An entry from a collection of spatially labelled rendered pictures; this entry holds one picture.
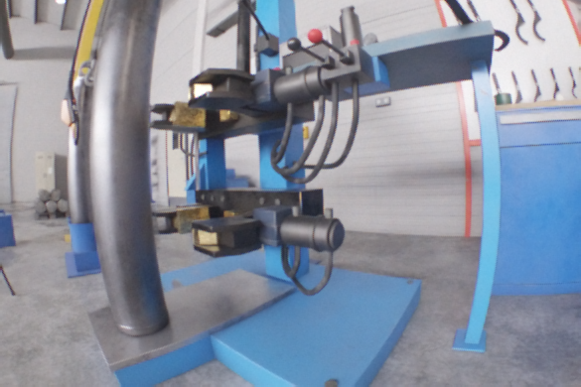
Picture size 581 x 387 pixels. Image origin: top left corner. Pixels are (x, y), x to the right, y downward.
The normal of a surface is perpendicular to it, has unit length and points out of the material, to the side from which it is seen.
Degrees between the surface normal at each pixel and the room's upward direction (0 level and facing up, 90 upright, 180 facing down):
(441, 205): 90
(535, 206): 90
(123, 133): 90
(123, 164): 90
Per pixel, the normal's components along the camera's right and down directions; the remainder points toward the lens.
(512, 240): -0.64, 0.02
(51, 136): 0.77, -0.04
